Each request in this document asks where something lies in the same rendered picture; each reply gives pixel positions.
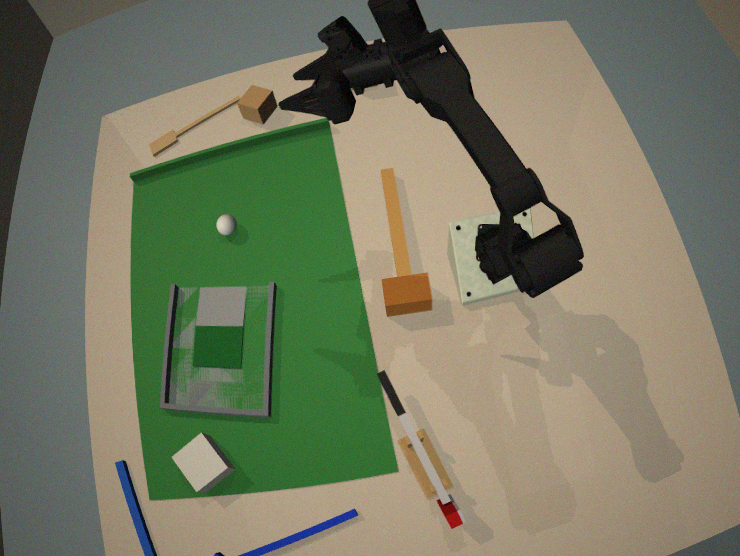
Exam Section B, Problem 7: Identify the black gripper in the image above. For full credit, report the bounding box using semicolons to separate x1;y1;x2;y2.
278;39;397;125

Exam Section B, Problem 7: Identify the white golf ball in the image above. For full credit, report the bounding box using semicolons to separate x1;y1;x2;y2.
216;214;237;235

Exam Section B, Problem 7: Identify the green putting mat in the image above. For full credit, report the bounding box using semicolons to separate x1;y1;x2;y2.
131;127;399;500

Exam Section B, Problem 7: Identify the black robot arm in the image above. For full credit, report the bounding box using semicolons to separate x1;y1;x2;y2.
317;0;584;298

